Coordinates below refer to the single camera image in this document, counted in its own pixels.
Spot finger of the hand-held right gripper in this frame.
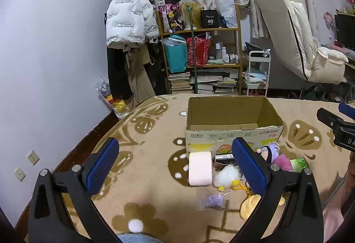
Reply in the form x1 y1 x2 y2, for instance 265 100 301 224
317 108 347 132
338 103 355 120

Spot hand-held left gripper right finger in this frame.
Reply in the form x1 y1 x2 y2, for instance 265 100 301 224
231 137 325 243

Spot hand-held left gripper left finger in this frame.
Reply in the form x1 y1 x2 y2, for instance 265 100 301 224
28 137 120 243

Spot purple-haired plush doll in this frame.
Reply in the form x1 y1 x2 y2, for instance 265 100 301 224
255 141 281 164

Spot white fluffy plush toy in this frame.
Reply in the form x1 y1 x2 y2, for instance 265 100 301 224
213 164 242 191

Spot yellow bear plush toy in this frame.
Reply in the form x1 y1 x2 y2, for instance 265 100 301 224
240 192 286 219

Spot purple plush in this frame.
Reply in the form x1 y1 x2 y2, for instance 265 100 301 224
195 189 231 212

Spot pale pink soft roll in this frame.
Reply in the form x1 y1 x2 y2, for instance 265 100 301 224
188 152 214 187

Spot cardboard box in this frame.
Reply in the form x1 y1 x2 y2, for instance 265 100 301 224
185 95 286 155

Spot black rectangular box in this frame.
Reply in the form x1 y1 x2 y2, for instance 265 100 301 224
215 152 237 168

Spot green packet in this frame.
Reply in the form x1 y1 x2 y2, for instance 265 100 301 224
290 157 309 173

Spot cream pillow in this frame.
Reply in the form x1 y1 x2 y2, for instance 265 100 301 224
309 46 349 85

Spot plastic bag of snacks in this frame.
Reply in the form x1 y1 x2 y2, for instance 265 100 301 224
95 77 132 120

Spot person's pink clothing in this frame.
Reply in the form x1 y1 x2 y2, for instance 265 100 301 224
323 169 355 243

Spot black monitor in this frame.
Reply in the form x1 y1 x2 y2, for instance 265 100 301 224
334 13 355 48

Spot person's blue jeans leg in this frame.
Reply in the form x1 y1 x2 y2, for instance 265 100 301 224
116 233 162 243

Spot pile of magazines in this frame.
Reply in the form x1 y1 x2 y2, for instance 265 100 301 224
190 75 239 95

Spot pink fan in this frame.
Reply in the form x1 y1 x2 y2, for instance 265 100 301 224
323 11 338 39

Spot white trolley cart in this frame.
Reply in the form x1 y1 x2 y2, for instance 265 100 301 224
242 50 272 97

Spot black coat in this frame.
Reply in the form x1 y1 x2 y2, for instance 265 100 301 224
106 47 132 101

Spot stack of books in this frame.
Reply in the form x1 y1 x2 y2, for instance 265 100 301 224
168 71 193 95

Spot cream folded mattress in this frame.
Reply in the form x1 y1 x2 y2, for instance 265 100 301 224
254 0 325 83

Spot wooden shelf unit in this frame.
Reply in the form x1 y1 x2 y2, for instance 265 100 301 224
156 4 243 95

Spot group of white bottles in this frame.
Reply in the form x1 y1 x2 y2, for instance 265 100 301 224
215 41 240 64

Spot green pole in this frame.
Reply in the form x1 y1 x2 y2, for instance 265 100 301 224
187 7 199 94

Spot red patterned bag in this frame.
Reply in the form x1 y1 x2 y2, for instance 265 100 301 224
186 35 212 67

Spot teal bag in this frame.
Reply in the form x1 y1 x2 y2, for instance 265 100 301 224
161 35 189 74

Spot clear plastic bag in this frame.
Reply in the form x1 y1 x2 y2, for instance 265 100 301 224
215 0 239 28

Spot white puffer jacket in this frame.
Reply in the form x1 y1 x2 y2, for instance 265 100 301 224
106 0 160 49

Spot small black carton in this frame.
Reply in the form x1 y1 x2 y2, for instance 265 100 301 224
200 9 220 29

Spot blond wig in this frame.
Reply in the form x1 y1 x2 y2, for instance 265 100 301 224
179 2 206 30

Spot pink and black package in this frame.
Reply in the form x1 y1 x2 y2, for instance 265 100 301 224
156 0 185 33

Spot white wall outlet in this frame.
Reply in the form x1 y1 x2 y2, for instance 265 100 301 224
14 167 26 183
26 150 40 166

